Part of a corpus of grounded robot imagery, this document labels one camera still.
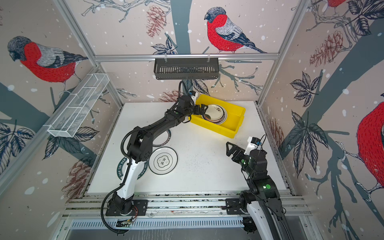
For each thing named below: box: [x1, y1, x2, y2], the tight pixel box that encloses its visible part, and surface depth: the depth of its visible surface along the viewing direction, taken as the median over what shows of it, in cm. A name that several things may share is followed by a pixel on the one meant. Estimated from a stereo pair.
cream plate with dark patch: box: [204, 104, 225, 121], surface depth 112 cm
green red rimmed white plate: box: [201, 104, 228, 125], surface depth 109 cm
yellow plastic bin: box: [190, 94, 246, 139], surface depth 106 cm
